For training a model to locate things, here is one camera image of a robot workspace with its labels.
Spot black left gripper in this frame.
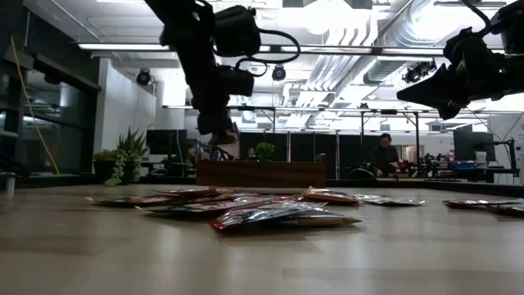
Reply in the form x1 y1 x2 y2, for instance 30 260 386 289
183 43 240 146

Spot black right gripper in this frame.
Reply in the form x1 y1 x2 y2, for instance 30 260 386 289
395 61 503 121

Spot red strawberry tea bag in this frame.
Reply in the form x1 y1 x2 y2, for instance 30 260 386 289
489 204 524 218
441 198 524 209
209 201 328 232

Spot wooden tea organizer box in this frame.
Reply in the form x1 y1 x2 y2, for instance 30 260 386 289
195 153 328 189

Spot small green bush plant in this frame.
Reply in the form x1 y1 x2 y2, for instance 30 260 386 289
254 142 276 162

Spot black computer monitor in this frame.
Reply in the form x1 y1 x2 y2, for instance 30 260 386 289
146 129 188 157
453 125 496 163

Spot dark office desk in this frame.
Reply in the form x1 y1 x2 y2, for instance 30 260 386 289
423 166 521 184

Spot potted succulent plant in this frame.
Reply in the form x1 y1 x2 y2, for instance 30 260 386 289
93 126 151 188

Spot black partition panels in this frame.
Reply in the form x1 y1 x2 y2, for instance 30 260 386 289
239 131 384 181

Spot black office chair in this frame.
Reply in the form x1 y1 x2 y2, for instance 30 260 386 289
347 166 380 181

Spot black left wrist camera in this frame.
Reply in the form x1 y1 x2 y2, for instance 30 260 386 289
219 65 255 98

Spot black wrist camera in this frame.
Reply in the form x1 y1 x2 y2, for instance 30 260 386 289
219 65 255 98
442 27 490 71

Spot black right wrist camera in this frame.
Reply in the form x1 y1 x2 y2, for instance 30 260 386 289
442 27 490 71

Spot silver ventilation duct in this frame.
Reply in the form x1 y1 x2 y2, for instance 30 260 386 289
362 0 466 85

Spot black aluminium table frame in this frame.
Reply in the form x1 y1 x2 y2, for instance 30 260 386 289
0 174 524 198

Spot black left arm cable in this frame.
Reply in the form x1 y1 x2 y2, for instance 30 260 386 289
235 28 302 79

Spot yellow hanging cable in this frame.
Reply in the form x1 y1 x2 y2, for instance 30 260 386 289
10 36 61 175

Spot silver metal post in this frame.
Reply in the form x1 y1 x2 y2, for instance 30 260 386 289
3 171 17 197

